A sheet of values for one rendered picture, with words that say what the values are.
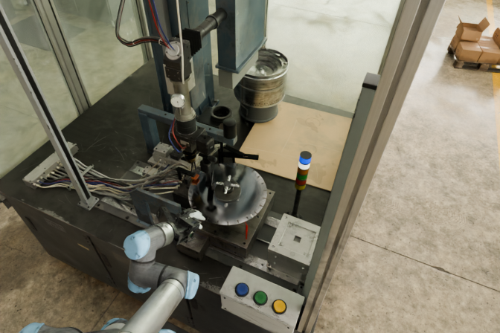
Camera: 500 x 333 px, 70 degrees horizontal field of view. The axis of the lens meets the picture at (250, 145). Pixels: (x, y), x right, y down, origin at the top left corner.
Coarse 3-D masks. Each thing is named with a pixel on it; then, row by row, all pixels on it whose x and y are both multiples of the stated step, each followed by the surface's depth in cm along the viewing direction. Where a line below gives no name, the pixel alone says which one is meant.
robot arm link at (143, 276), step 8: (136, 264) 106; (144, 264) 106; (152, 264) 108; (160, 264) 110; (128, 272) 110; (136, 272) 107; (144, 272) 107; (152, 272) 107; (160, 272) 107; (128, 280) 109; (136, 280) 107; (144, 280) 106; (152, 280) 106; (136, 288) 108; (144, 288) 108
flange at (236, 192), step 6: (216, 186) 150; (222, 186) 148; (216, 192) 148; (222, 192) 148; (228, 192) 146; (234, 192) 148; (240, 192) 148; (222, 198) 145; (228, 198) 145; (234, 198) 146
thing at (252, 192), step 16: (224, 176) 155; (240, 176) 155; (256, 176) 155; (192, 192) 149; (208, 192) 149; (256, 192) 149; (208, 208) 143; (224, 208) 143; (240, 208) 143; (256, 208) 143; (224, 224) 138
